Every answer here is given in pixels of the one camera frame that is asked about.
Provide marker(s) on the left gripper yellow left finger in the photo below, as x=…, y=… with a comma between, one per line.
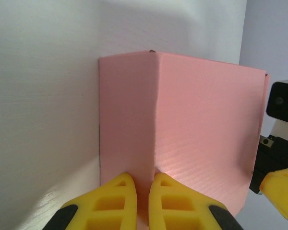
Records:
x=110, y=206

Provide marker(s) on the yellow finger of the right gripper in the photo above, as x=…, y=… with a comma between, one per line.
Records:
x=283, y=191

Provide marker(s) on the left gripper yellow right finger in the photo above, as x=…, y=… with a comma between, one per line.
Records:
x=175, y=206

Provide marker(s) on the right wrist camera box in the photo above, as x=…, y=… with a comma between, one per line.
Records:
x=283, y=100

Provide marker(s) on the pink paper box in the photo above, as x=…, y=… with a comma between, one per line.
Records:
x=194, y=107

